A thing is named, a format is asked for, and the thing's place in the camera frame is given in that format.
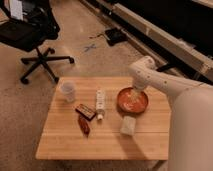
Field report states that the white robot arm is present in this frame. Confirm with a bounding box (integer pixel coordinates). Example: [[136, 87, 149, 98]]
[[129, 56, 213, 171]]

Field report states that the orange ceramic bowl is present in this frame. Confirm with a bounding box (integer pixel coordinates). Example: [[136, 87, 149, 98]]
[[117, 87, 149, 114]]

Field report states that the black bag on floor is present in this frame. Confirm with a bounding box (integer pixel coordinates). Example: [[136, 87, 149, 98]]
[[105, 28, 127, 46]]

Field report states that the white tube bottle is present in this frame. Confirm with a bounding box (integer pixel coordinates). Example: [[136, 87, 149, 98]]
[[96, 90, 105, 120]]

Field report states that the black office chair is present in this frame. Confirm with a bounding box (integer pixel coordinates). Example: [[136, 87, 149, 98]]
[[0, 0, 75, 84]]

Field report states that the red snack packet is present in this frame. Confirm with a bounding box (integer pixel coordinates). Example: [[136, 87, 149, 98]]
[[78, 115, 90, 136]]

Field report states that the dark rectangular box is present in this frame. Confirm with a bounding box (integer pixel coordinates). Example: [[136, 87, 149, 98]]
[[75, 104, 96, 121]]

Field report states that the beige sponge block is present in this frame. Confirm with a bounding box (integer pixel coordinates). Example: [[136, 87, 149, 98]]
[[120, 116, 136, 136]]

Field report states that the translucent plastic cup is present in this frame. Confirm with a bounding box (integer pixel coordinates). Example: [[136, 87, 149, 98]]
[[59, 81, 75, 102]]

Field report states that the long white rail frame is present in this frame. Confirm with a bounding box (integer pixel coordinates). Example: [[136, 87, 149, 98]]
[[80, 0, 213, 82]]

